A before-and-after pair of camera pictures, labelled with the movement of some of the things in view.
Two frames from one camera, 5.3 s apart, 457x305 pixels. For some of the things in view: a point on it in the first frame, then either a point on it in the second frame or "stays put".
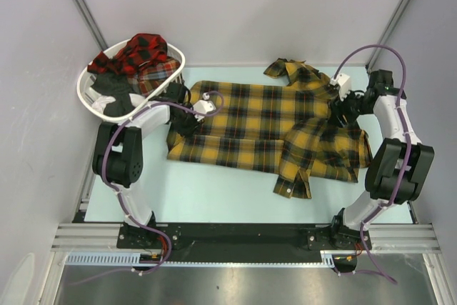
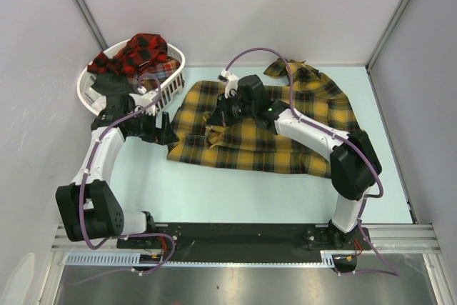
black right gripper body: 351,107 -> 233,109
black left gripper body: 186,123 -> 143,126
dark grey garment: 118,86 stays put
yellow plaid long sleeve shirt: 285,129 stays put
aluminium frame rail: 88,238 stays put
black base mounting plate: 244,241 stays put
